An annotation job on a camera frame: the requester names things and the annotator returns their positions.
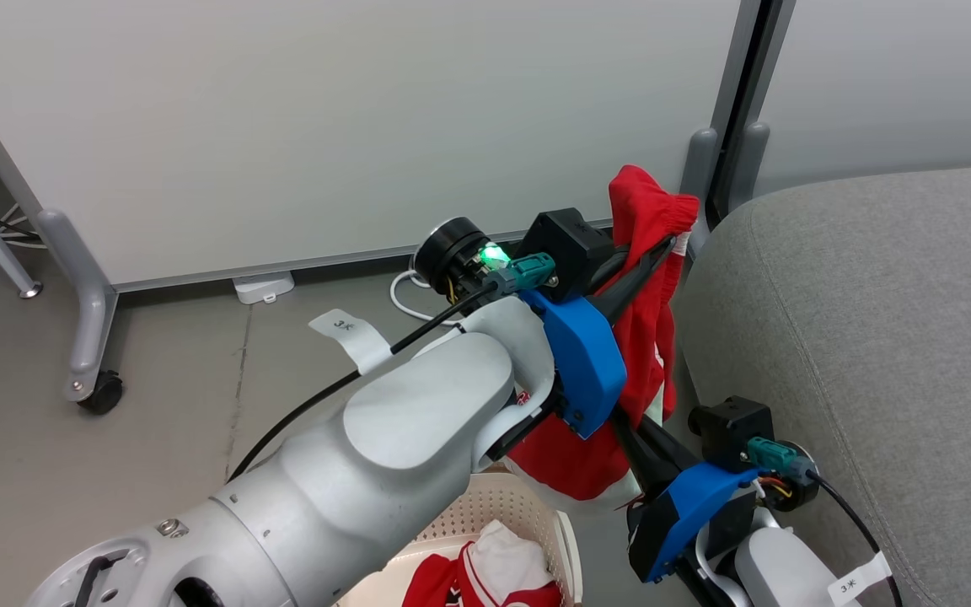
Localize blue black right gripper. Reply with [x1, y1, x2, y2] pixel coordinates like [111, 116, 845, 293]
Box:
[610, 415, 763, 584]

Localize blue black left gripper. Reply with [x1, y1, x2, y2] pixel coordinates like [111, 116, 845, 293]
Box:
[522, 239, 677, 439]

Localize red shorts with white lining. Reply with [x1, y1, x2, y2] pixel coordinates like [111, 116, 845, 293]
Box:
[502, 164, 701, 513]

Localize red and white jersey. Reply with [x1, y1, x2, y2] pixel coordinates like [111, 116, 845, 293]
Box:
[401, 518, 564, 607]

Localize white perforated laundry basket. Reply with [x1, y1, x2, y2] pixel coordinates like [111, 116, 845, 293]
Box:
[334, 472, 585, 607]

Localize black round right motor housing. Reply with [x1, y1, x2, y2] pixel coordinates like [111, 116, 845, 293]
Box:
[757, 443, 821, 513]

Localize black round motor housing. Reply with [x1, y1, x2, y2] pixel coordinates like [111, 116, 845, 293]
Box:
[412, 217, 491, 298]
[757, 443, 821, 513]

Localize black round left motor housing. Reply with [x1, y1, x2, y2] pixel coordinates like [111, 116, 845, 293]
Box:
[412, 217, 491, 298]

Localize grey fabric sofa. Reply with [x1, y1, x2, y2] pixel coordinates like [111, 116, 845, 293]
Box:
[673, 163, 971, 607]

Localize narrow white partition panel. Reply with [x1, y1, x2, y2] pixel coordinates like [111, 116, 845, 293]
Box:
[755, 0, 971, 199]

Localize white power adapter box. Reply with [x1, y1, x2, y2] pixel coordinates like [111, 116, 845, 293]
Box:
[231, 271, 296, 305]

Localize large white partition panel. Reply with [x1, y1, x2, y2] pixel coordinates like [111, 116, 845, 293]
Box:
[0, 0, 743, 292]

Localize black caster wheel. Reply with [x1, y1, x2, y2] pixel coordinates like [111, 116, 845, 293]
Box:
[78, 369, 125, 416]

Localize grey partition foot with caster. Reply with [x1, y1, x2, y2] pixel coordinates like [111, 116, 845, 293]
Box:
[35, 208, 120, 404]

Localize teal left cable connector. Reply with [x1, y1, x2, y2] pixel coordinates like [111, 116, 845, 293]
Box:
[485, 251, 555, 294]

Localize teal cable connector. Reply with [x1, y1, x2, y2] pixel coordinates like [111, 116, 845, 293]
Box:
[747, 436, 800, 475]
[485, 251, 555, 294]

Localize teal right cable connector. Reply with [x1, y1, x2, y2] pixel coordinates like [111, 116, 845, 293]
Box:
[747, 436, 800, 475]

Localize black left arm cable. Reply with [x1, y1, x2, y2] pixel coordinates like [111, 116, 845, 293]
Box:
[227, 282, 503, 483]

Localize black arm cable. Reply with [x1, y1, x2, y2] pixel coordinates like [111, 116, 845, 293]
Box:
[806, 472, 905, 607]
[227, 282, 503, 483]

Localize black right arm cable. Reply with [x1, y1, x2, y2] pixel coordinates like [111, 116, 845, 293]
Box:
[806, 472, 905, 607]

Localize white coiled floor cable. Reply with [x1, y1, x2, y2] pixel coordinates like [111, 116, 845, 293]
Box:
[389, 268, 463, 327]

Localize white right cable label tag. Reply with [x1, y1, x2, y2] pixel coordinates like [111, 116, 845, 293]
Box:
[827, 552, 893, 607]

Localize white cable label tag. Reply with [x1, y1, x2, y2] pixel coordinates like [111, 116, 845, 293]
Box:
[308, 309, 394, 376]
[827, 552, 893, 607]

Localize white left cable label tag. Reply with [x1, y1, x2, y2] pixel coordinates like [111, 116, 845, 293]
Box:
[308, 309, 394, 376]

